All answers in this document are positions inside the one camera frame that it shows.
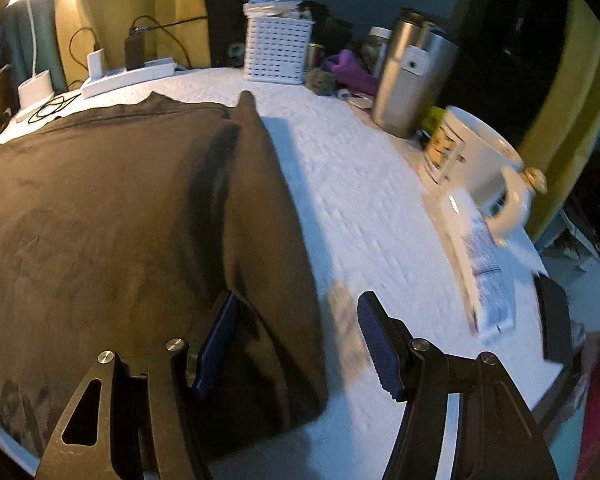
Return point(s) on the dark teal curtain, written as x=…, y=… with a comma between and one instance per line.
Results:
x=47, y=45

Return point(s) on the black charger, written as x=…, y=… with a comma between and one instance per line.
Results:
x=134, y=52

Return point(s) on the white perforated basket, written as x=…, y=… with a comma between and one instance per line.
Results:
x=277, y=45

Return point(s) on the purple cloth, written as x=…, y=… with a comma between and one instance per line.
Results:
x=352, y=72

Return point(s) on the clear jar with lid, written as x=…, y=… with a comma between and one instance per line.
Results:
x=375, y=47

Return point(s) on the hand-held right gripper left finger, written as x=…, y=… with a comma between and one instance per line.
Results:
x=215, y=345

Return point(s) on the white printed mug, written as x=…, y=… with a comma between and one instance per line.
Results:
x=475, y=160

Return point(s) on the white textured cover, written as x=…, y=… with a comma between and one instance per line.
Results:
x=380, y=210

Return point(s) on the white printed packet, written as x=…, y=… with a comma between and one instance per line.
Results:
x=490, y=280

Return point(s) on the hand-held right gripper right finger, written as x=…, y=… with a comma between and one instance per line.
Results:
x=380, y=347

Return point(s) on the white power strip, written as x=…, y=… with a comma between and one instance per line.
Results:
x=130, y=80

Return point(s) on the black box appliance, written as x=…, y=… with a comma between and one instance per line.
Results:
x=595, y=200

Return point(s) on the yellow green container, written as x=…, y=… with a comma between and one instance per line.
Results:
x=434, y=119

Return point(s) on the small jar with gold lid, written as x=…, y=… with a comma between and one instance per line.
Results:
x=316, y=56

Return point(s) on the black flat box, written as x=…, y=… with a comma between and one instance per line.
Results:
x=555, y=317

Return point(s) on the stainless steel tumbler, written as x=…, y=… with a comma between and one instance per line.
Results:
x=405, y=90

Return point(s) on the grey fuzzy ball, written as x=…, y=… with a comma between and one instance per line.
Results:
x=321, y=81

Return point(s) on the dark olive t-shirt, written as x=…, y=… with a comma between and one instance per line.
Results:
x=130, y=210

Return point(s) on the white charger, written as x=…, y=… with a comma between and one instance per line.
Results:
x=96, y=65

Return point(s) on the white desk lamp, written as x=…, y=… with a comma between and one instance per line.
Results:
x=35, y=91

